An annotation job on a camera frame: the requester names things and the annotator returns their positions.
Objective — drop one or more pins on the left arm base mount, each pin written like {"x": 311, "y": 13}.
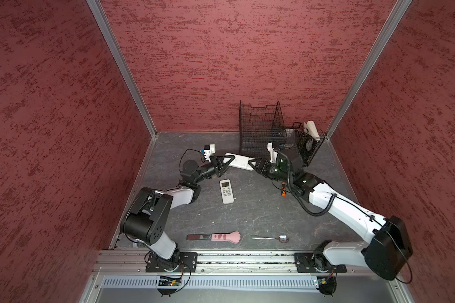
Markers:
{"x": 178, "y": 262}

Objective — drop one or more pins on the metal spoon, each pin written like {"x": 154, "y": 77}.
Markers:
{"x": 282, "y": 238}

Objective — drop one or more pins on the pink cat paw knife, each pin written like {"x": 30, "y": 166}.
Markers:
{"x": 233, "y": 237}

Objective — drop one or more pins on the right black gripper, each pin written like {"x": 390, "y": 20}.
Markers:
{"x": 263, "y": 166}

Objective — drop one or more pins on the white papers in basket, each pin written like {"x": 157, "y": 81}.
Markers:
{"x": 311, "y": 129}

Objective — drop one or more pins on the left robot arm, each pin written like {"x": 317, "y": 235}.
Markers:
{"x": 146, "y": 219}

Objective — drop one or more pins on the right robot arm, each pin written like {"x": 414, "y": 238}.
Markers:
{"x": 385, "y": 246}

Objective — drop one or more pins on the grey white remote control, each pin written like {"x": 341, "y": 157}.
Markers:
{"x": 239, "y": 161}

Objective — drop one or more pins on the orange black screwdriver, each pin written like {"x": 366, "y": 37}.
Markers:
{"x": 283, "y": 189}

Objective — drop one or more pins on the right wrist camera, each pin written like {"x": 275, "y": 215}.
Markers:
{"x": 272, "y": 152}

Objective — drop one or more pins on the black wire basket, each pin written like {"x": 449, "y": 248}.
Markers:
{"x": 260, "y": 126}

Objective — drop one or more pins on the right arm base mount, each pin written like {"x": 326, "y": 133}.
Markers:
{"x": 308, "y": 262}

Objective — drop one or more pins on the white air conditioner remote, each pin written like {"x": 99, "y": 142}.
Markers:
{"x": 226, "y": 192}

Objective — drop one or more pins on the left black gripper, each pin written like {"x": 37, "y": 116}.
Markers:
{"x": 220, "y": 170}

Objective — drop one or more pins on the aluminium front rail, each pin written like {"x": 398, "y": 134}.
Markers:
{"x": 211, "y": 262}

